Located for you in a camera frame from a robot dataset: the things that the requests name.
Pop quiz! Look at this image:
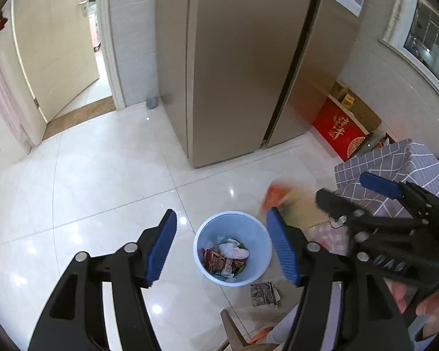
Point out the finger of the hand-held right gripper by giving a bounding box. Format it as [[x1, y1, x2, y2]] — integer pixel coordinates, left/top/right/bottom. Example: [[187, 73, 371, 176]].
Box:
[[359, 172, 439, 220], [315, 188, 366, 227]]

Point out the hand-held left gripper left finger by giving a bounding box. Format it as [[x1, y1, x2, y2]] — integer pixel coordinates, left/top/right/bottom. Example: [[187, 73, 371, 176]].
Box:
[[28, 209, 178, 351]]

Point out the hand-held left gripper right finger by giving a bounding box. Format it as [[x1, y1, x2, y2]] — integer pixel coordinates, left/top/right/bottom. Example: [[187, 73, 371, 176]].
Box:
[[265, 208, 414, 351]]

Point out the printed magazine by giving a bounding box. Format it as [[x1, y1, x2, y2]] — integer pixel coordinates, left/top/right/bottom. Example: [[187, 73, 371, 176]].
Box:
[[249, 281, 282, 310]]

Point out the red snack wrapper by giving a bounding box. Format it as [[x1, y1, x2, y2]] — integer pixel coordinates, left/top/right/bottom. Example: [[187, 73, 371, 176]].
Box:
[[201, 248, 228, 273]]

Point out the orange plastic bag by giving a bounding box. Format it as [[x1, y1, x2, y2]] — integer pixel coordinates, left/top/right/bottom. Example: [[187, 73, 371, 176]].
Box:
[[260, 182, 301, 216]]

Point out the blue plastic waste bin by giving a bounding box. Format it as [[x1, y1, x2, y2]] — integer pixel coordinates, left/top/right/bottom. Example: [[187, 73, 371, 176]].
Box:
[[193, 211, 273, 284]]

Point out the grey checked tablecloth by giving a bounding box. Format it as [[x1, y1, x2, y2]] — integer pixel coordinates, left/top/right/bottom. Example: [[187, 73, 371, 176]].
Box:
[[333, 138, 439, 217]]

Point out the red printed box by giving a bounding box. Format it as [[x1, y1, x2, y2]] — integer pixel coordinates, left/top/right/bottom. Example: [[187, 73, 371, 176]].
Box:
[[312, 97, 369, 162]]

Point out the person's leg in pale pants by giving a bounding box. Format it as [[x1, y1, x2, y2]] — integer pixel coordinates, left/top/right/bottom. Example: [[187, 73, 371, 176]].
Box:
[[266, 281, 342, 351]]

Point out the orange slipper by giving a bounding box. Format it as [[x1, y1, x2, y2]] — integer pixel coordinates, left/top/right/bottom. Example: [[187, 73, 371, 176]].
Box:
[[249, 327, 275, 345]]

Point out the beige chair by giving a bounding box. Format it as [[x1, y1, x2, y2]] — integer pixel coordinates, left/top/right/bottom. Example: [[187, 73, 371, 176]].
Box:
[[219, 309, 279, 351]]

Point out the brown cardboard box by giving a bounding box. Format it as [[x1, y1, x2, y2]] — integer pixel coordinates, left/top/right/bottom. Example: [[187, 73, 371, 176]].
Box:
[[331, 79, 350, 101]]

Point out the white framed window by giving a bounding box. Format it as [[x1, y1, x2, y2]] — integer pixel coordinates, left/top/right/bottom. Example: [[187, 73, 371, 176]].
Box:
[[378, 0, 439, 104]]

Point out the gold double-door refrigerator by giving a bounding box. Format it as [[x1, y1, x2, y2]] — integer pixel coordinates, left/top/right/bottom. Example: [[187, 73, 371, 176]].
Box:
[[155, 0, 378, 170]]

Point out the cream wooden door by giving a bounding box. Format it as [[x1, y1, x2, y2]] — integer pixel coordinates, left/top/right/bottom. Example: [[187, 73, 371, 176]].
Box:
[[10, 0, 102, 124]]

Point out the pink floral curtain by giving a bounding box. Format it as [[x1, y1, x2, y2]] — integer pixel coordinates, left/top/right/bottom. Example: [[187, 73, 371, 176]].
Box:
[[0, 32, 32, 151]]

